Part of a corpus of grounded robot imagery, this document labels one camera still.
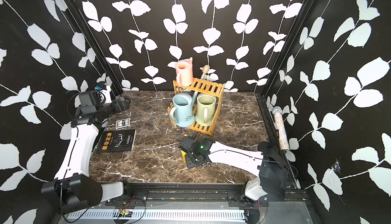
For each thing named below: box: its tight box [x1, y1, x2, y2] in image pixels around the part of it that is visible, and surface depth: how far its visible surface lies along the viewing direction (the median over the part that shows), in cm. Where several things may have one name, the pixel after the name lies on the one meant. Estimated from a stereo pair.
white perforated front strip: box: [66, 208, 246, 222], surface depth 71 cm
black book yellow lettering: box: [96, 129, 137, 153], surface depth 95 cm
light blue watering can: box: [170, 89, 199, 128], surface depth 90 cm
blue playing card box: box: [115, 118, 132, 130], surface depth 103 cm
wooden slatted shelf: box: [167, 78, 206, 134], surface depth 91 cm
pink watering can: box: [175, 57, 194, 87], surface depth 81 cm
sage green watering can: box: [194, 92, 217, 127], surface depth 89 cm
